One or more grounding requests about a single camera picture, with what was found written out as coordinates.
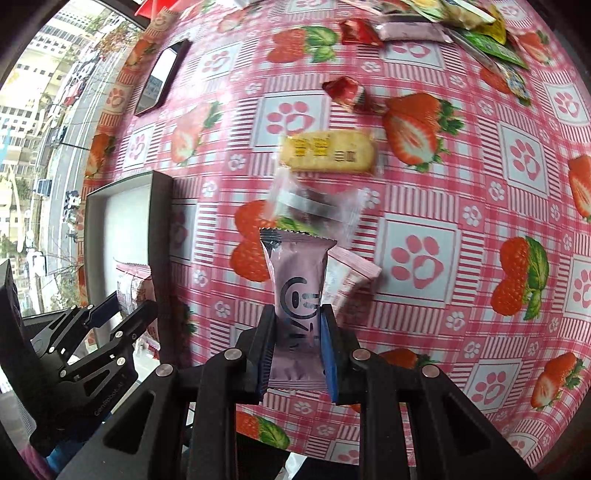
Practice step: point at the yellow snack packet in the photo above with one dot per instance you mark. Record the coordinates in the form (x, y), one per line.
(496, 30)

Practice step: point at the pink white snack packet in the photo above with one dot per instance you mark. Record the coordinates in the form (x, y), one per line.
(346, 273)
(134, 285)

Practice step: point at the strawberry paw print tablecloth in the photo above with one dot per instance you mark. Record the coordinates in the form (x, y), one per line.
(478, 207)

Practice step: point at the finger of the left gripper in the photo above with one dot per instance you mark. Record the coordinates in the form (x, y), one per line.
(100, 314)
(136, 323)

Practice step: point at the black smartphone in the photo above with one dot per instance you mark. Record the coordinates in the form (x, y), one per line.
(161, 77)

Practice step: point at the pink mauve snack bar packet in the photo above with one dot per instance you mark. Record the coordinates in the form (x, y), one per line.
(297, 263)

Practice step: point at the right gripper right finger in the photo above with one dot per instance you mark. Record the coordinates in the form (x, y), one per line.
(415, 423)

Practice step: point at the green snack packet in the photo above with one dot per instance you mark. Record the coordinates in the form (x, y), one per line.
(491, 47)

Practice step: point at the grey cardboard box tray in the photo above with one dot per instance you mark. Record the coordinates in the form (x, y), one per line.
(127, 221)

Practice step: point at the yellow biscuit packet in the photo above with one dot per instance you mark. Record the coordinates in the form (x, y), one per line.
(333, 151)

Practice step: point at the long mauve snack bar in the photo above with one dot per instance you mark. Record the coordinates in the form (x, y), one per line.
(413, 31)

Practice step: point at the clear dark snack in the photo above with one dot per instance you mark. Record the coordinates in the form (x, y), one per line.
(293, 206)

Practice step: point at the blue gloved left hand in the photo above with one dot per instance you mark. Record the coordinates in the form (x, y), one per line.
(62, 454)

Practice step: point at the small red candy packet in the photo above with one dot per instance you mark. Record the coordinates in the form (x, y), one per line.
(350, 94)

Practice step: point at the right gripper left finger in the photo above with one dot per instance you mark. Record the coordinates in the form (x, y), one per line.
(181, 422)

